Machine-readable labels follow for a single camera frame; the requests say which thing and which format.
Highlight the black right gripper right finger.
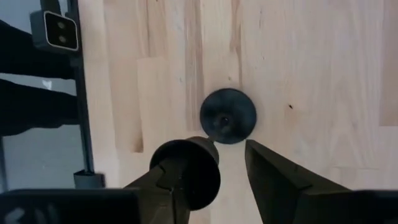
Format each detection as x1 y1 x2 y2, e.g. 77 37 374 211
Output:
244 139 352 224

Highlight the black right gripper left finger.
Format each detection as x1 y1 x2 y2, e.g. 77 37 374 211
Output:
123 164 191 224

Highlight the tall black candlestick holder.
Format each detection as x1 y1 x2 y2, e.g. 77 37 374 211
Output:
149 87 258 212

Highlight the grey table-level camera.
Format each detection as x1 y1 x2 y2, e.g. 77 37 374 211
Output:
29 9 80 56

